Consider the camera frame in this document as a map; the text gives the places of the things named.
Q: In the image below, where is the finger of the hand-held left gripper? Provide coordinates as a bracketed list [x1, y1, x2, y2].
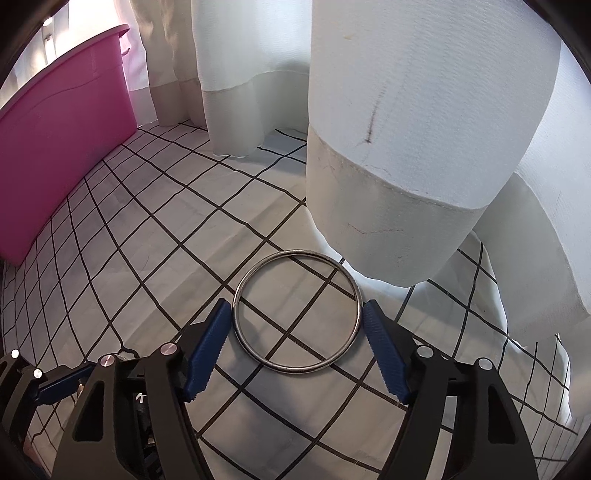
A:
[0, 349, 100, 444]

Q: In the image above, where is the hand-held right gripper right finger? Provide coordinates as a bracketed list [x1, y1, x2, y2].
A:
[362, 300, 541, 480]

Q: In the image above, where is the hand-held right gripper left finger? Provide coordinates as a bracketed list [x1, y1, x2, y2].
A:
[52, 298, 232, 480]

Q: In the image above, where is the large silver bangle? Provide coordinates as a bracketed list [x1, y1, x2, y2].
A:
[232, 250, 363, 374]

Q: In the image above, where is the pink plastic tub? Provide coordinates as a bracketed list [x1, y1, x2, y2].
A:
[0, 24, 138, 267]

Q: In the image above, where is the white checked tablecloth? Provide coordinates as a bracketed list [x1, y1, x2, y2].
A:
[0, 121, 578, 480]

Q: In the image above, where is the white sheer curtain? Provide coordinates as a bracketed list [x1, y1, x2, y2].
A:
[189, 0, 591, 444]

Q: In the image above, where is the beige curtain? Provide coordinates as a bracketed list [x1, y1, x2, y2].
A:
[127, 0, 204, 125]

